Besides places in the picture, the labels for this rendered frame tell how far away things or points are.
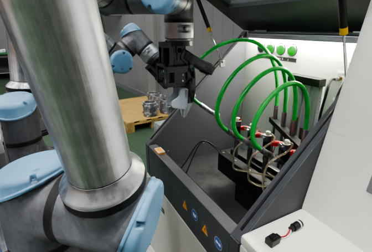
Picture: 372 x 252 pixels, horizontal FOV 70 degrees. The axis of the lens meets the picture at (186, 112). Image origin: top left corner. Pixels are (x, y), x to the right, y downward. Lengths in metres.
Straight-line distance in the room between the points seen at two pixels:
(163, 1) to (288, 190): 0.56
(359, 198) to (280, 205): 0.18
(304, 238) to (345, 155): 0.23
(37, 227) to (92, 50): 0.28
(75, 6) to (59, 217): 0.28
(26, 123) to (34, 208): 0.51
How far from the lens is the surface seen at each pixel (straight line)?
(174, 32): 0.68
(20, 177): 0.45
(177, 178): 0.99
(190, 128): 1.31
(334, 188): 0.80
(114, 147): 0.32
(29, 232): 0.48
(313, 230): 0.80
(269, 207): 0.76
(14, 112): 0.92
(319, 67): 1.12
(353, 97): 0.78
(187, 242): 1.08
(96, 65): 0.28
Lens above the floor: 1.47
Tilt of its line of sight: 18 degrees down
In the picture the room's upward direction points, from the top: straight up
